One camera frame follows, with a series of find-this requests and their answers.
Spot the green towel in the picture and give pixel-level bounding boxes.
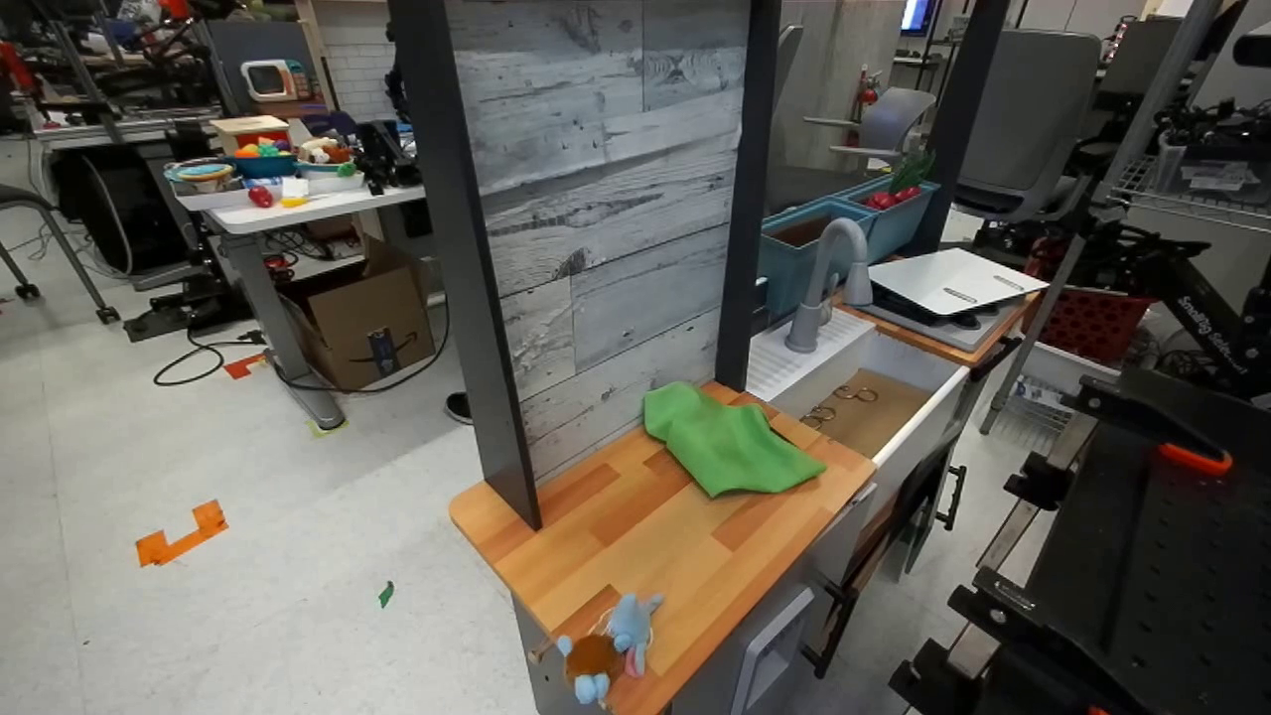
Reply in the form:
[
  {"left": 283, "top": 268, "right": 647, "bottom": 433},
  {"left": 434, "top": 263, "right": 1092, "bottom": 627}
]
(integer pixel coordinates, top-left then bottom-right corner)
[{"left": 640, "top": 381, "right": 830, "bottom": 500}]

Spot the grey wood-print back panel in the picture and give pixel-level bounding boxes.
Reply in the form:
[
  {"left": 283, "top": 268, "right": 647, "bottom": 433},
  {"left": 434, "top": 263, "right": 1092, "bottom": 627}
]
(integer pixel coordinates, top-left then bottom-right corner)
[{"left": 439, "top": 0, "right": 753, "bottom": 487}]

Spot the teal plastic bin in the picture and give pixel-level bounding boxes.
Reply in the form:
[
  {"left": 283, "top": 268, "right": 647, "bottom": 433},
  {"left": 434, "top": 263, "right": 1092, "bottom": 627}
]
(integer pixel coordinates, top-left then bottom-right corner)
[{"left": 759, "top": 173, "right": 947, "bottom": 328}]

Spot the white toy sink basin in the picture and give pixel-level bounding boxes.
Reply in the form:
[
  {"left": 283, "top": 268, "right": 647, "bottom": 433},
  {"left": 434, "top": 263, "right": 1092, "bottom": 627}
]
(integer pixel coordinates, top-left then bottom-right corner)
[{"left": 741, "top": 306, "right": 973, "bottom": 467}]

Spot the grey toy faucet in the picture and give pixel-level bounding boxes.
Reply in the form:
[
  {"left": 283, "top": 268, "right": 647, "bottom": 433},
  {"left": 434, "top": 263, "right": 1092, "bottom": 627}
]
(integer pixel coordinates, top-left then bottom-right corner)
[{"left": 781, "top": 214, "right": 879, "bottom": 359}]

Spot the brown cardboard box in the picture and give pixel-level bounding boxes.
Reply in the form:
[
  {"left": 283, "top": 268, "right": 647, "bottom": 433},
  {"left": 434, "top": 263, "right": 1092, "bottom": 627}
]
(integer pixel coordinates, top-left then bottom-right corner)
[{"left": 279, "top": 246, "right": 439, "bottom": 398}]

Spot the blue and brown plush toy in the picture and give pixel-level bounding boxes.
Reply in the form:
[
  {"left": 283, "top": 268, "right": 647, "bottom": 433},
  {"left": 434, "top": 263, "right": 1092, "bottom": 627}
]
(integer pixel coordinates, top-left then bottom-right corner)
[{"left": 552, "top": 588, "right": 667, "bottom": 711}]

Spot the white toy kitchen cabinet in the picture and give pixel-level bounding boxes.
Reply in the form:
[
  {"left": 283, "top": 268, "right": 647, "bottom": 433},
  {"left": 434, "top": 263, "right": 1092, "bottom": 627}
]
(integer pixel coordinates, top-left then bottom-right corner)
[{"left": 511, "top": 344, "right": 1014, "bottom": 715}]

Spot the red toy fruit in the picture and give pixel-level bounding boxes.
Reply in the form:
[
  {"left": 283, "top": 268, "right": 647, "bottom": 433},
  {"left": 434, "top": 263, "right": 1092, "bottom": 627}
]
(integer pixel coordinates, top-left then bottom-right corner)
[{"left": 860, "top": 182, "right": 930, "bottom": 214}]

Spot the white flat tray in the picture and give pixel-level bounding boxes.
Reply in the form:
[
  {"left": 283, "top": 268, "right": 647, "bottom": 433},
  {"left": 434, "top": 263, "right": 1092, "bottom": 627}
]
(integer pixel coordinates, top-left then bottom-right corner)
[{"left": 864, "top": 242, "right": 1051, "bottom": 323}]

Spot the red fire extinguisher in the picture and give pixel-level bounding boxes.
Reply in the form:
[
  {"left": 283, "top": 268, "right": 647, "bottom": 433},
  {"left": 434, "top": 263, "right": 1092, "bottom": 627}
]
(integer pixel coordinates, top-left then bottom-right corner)
[{"left": 848, "top": 63, "right": 885, "bottom": 132}]

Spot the white work table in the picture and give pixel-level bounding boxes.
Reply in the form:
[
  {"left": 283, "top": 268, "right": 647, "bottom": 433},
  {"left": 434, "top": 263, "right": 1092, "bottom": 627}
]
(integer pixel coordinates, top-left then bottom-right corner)
[{"left": 172, "top": 169, "right": 434, "bottom": 437}]

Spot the colourful toy set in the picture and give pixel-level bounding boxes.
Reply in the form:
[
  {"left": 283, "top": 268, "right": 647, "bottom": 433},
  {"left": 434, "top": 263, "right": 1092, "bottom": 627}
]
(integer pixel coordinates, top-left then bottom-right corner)
[{"left": 205, "top": 111, "right": 364, "bottom": 182}]

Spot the red plastic crate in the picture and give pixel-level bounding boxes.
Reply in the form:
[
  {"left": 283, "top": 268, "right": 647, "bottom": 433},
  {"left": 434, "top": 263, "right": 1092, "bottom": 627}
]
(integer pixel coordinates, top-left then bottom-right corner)
[{"left": 1035, "top": 283, "right": 1157, "bottom": 368}]

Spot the white framed screen device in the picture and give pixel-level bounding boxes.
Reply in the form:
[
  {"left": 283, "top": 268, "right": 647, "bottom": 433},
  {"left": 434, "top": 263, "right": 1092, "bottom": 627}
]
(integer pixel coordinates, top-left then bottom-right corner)
[{"left": 239, "top": 55, "right": 317, "bottom": 107}]

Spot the grey office chair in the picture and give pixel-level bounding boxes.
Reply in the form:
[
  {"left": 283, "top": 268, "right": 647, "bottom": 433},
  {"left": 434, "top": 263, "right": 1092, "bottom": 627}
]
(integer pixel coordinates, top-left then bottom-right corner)
[{"left": 954, "top": 27, "right": 1109, "bottom": 219}]

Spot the black perforated workbench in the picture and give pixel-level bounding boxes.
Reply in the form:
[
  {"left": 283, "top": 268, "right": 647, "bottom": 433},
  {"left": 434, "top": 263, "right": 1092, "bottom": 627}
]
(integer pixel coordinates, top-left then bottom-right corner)
[{"left": 885, "top": 364, "right": 1271, "bottom": 715}]

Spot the slim black frame post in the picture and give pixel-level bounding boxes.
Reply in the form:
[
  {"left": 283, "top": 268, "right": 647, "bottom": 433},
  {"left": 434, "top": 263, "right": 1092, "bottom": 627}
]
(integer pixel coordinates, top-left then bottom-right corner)
[{"left": 709, "top": 0, "right": 785, "bottom": 393}]

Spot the wide black frame post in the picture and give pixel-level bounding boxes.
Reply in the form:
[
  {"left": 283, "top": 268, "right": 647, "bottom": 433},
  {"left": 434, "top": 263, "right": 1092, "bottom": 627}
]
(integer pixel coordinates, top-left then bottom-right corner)
[{"left": 385, "top": 0, "right": 544, "bottom": 532}]

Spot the black cabinet door handle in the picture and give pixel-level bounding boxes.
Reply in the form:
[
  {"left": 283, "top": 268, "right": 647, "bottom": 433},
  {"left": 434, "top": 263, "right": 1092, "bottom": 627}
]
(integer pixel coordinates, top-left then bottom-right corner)
[{"left": 930, "top": 462, "right": 973, "bottom": 536}]

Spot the black floor cable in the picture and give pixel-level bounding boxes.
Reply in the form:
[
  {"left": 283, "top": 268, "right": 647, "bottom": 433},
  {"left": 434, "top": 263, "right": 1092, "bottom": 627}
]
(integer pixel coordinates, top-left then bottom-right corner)
[{"left": 148, "top": 325, "right": 270, "bottom": 393}]

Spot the orange clamp handle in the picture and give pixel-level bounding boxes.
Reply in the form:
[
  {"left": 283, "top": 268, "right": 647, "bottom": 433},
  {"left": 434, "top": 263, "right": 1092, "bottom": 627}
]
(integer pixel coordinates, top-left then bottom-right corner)
[{"left": 1153, "top": 437, "right": 1237, "bottom": 486}]

